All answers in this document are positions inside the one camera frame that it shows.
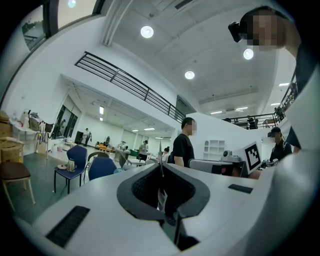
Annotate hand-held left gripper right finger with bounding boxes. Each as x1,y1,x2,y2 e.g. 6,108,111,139
162,163,273,256

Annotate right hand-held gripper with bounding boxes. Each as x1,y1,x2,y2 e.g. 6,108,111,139
188,141,263,179

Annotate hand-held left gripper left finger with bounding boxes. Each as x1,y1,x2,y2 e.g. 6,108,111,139
24,163,181,256

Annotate white cubby shelf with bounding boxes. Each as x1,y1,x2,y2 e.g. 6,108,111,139
203,139,225,153

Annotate black balcony railing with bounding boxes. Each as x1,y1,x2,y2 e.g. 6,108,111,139
74,51,187,123
223,74,300,130

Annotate blue padded chair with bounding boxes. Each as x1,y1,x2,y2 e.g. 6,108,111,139
87,156,118,181
54,144,88,195

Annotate steel kettle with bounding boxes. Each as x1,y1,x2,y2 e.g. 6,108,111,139
66,158,77,173

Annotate orange sofa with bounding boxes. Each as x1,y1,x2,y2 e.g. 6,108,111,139
96,142,115,152

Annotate black cabinet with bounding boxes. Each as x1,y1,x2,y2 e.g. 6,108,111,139
74,130,85,145

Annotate brown seat wooden chair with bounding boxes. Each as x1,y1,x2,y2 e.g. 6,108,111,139
0,161,37,212

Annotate person's black shirt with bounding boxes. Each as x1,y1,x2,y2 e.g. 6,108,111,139
286,37,320,151

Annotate glass sliding door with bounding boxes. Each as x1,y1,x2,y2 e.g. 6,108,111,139
53,104,78,140

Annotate cardboard box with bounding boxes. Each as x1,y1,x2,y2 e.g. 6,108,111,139
0,146,25,164

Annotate person's head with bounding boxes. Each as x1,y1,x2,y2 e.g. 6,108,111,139
246,11,302,52

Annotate black head-worn camera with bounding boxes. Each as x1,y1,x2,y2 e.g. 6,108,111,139
227,21,245,43

